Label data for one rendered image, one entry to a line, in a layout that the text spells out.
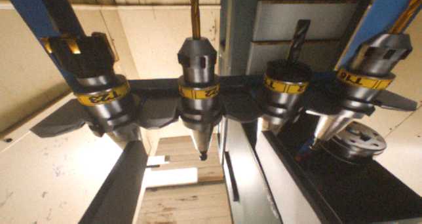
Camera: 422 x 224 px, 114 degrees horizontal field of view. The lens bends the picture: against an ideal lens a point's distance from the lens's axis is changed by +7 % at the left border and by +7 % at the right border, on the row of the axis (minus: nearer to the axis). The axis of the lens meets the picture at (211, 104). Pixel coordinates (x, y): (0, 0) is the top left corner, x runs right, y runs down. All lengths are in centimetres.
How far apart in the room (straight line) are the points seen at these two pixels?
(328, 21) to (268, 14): 31
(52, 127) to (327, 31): 101
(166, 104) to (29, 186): 53
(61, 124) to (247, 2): 75
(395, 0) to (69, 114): 44
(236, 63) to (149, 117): 69
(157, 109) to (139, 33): 101
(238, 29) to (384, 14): 56
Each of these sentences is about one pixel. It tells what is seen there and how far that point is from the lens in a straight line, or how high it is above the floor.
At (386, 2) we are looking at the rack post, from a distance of 33.
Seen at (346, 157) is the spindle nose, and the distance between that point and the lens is 65.
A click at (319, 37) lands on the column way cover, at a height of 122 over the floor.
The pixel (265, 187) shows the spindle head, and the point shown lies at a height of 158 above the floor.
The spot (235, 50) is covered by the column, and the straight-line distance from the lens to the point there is 80.
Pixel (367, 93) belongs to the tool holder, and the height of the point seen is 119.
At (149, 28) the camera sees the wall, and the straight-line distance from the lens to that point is 115.
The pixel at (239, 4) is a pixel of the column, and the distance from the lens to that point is 78.
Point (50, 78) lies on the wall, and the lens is 70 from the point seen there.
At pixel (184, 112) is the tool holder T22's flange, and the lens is 16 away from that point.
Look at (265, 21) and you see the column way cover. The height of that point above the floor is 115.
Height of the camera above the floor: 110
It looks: 35 degrees up
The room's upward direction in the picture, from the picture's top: 180 degrees clockwise
